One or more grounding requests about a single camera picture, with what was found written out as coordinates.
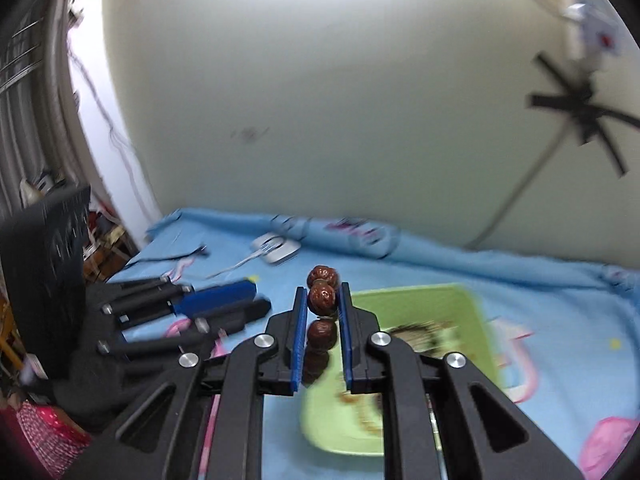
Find thin white wall wires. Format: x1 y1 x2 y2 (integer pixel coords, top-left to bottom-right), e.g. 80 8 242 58
70 55 162 226

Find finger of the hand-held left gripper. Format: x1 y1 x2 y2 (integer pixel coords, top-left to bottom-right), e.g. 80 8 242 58
102 279 258 331
97 298 273 367

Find white cable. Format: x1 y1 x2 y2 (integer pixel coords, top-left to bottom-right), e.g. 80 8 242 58
205 246 275 281

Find grey wall cable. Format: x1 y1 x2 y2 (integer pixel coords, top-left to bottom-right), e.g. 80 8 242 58
465 125 573 252

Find cluttered wooden side table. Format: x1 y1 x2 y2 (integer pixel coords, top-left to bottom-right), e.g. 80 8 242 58
82 210 142 283

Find white wall-mounted device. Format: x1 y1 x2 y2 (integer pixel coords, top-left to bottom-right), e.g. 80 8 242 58
564 2 627 61

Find person's left forearm pink sleeve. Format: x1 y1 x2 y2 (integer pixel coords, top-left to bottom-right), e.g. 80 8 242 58
15 400 93 478

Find grey curtain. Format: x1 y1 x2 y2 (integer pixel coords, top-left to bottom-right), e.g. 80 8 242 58
0 0 101 231

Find white flat square device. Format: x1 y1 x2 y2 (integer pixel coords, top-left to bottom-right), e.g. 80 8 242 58
250 232 302 266

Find blue cartoon printed blanket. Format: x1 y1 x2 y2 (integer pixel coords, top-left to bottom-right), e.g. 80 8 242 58
107 207 640 480

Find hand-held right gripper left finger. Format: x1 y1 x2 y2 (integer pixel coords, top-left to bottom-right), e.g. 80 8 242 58
62 287 308 480

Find large dark brown bead bracelet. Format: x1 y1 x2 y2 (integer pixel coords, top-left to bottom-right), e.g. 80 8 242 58
303 265 342 387

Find green plastic tray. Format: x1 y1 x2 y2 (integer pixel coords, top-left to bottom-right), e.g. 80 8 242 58
300 282 506 456

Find black tape cross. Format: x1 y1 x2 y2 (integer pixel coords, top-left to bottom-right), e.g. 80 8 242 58
525 52 640 178

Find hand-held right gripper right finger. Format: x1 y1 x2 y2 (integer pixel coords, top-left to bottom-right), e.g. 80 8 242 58
339 282 586 480

